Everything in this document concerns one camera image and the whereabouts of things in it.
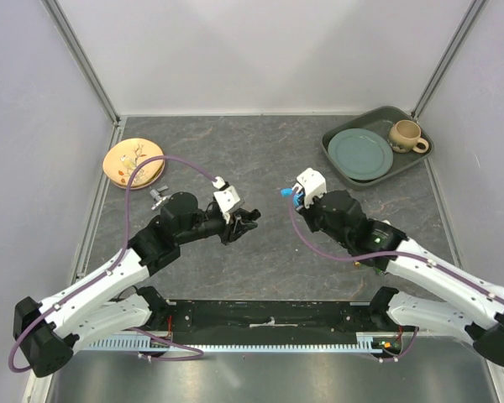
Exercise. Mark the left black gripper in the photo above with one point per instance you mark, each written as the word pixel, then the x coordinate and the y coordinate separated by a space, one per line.
pixel 233 231

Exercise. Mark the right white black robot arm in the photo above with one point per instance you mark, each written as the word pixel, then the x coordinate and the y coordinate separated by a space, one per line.
pixel 468 308

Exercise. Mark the green water faucet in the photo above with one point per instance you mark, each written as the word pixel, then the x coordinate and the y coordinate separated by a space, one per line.
pixel 360 266

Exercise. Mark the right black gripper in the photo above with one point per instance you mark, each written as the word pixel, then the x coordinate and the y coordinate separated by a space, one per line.
pixel 307 212

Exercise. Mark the beige ceramic mug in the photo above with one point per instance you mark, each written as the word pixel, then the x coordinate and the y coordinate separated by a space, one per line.
pixel 406 136

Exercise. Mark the black cylindrical adapter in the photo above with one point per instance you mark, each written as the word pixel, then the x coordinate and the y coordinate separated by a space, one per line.
pixel 255 215

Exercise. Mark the dark green rectangular tray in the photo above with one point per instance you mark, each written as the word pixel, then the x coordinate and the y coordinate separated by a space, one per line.
pixel 380 121

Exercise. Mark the orange bird pattern plate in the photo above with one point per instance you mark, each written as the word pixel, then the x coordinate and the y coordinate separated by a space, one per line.
pixel 124 157

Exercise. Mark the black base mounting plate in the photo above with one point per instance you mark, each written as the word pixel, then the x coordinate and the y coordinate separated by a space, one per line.
pixel 262 323

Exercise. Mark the blue water faucet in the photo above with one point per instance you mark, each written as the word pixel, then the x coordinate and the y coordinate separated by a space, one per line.
pixel 296 197

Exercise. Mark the silver metal faucet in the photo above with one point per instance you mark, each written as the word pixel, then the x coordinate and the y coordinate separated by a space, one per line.
pixel 159 196

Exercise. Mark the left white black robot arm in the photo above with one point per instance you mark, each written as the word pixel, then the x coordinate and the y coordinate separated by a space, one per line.
pixel 50 332

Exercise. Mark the teal round plate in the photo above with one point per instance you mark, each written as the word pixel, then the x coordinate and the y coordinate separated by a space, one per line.
pixel 360 154

